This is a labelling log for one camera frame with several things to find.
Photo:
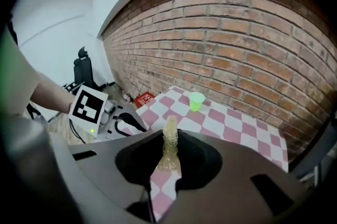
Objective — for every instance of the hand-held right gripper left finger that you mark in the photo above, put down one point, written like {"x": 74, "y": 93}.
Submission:
{"x": 100, "y": 162}

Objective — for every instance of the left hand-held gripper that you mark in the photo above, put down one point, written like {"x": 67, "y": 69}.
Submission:
{"x": 88, "y": 110}

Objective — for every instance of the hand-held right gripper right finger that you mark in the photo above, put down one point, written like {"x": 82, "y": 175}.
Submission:
{"x": 237, "y": 191}

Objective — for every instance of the yellow loofah scrubber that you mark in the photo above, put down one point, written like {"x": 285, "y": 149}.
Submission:
{"x": 171, "y": 144}

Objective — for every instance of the green plastic cup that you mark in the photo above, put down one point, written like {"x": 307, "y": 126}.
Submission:
{"x": 196, "y": 102}

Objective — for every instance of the person's left forearm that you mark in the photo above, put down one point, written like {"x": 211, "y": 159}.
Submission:
{"x": 51, "y": 95}

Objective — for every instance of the white crumpled bag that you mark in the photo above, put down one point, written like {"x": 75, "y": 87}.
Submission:
{"x": 127, "y": 96}

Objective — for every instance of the red flat box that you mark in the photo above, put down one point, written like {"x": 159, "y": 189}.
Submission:
{"x": 144, "y": 99}

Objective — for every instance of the pink white checked tablecloth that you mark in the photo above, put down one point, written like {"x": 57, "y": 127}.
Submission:
{"x": 237, "y": 125}

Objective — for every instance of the black office chair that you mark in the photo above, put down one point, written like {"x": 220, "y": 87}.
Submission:
{"x": 83, "y": 70}

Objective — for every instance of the person's light shirt sleeve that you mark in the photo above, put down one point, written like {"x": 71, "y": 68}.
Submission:
{"x": 14, "y": 73}

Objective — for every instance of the grey metal frame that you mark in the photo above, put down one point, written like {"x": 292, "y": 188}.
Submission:
{"x": 316, "y": 154}

